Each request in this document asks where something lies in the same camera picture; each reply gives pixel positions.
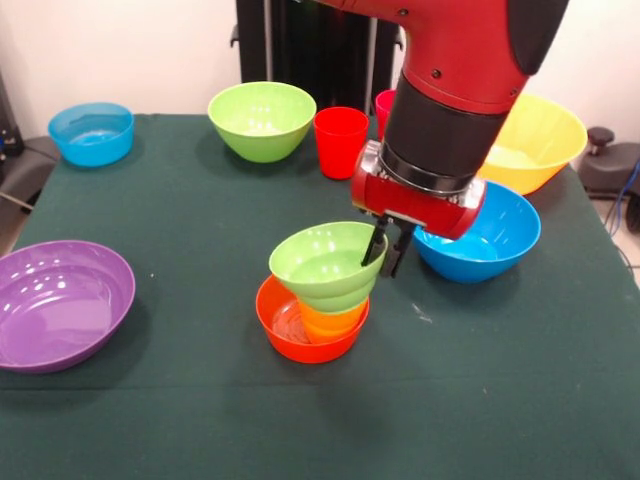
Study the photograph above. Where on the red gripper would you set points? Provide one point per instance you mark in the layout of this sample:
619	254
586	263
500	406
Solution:
415	205

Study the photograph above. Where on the small green ribbed bowl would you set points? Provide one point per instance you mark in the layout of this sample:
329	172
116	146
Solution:
320	275

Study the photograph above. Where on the orange plastic cup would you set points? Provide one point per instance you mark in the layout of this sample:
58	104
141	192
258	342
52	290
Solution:
330	325

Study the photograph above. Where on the orange plastic bowl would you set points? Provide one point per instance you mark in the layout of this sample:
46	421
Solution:
280	335

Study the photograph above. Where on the purple plastic bowl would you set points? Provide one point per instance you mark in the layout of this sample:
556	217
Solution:
60	310

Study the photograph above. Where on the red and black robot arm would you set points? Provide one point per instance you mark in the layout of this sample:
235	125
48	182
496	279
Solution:
450	75

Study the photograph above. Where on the red plastic cup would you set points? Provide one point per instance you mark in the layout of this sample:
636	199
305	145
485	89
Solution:
340	150

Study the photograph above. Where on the large blue plastic bowl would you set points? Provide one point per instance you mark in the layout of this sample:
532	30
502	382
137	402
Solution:
505	235

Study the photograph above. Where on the pink plastic cup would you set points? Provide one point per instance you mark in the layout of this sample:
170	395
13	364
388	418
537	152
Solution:
384	110

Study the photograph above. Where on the dark green tablecloth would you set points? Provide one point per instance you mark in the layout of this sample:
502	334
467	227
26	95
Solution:
320	415

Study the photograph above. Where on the large green plastic bowl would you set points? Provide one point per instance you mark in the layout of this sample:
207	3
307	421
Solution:
260	120

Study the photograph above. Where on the yellow plastic bowl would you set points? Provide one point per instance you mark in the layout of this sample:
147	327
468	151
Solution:
540	150

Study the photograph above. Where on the grey base with black knob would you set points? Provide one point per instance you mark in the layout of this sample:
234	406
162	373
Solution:
610	165

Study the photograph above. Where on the small blue plastic bowl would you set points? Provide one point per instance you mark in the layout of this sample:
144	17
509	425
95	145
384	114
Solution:
92	145

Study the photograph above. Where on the grey machine base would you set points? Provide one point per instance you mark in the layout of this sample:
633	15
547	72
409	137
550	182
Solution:
30	165

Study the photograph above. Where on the black equipment rack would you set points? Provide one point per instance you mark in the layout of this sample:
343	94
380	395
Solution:
7	125

